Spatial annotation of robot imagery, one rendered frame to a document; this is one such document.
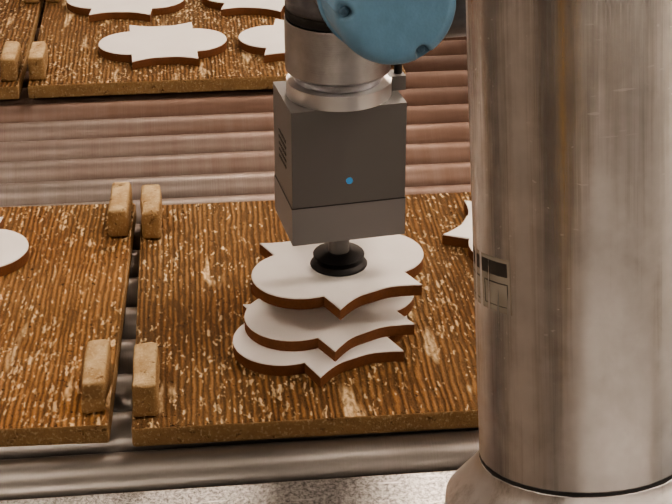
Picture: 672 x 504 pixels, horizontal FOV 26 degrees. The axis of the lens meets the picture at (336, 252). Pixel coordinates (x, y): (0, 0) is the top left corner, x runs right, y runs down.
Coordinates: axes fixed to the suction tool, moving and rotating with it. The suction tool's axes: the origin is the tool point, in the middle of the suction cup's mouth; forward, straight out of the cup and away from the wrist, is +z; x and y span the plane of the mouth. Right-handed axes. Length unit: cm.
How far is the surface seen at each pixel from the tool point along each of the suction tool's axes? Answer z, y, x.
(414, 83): 6, -22, -52
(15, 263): 3.0, 23.8, -13.9
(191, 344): 3.7, 11.6, 1.0
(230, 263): 3.7, 6.5, -11.0
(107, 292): 3.7, 16.9, -8.5
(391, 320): 1.7, -3.0, 4.4
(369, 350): 2.7, -0.7, 6.5
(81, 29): 4, 13, -73
